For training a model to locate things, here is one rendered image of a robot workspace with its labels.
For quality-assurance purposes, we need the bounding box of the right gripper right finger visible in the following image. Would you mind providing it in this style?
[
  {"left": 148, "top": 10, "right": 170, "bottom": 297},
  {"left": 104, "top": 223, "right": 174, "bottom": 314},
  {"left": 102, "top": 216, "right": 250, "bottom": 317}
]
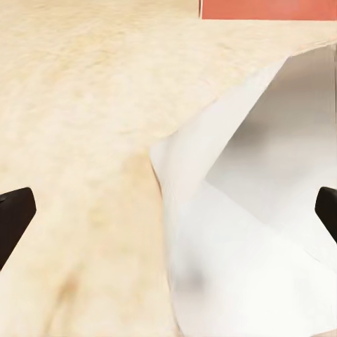
[{"left": 315, "top": 186, "right": 337, "bottom": 243}]

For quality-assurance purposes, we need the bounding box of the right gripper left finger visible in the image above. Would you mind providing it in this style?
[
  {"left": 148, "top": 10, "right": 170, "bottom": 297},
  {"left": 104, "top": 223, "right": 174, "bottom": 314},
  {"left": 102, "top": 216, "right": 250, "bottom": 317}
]
[{"left": 0, "top": 187, "right": 37, "bottom": 270}]

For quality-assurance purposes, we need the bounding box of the paper coffee filter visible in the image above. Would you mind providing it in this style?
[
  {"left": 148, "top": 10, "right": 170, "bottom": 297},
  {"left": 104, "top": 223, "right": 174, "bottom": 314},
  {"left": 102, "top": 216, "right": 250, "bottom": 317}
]
[{"left": 149, "top": 44, "right": 337, "bottom": 337}]

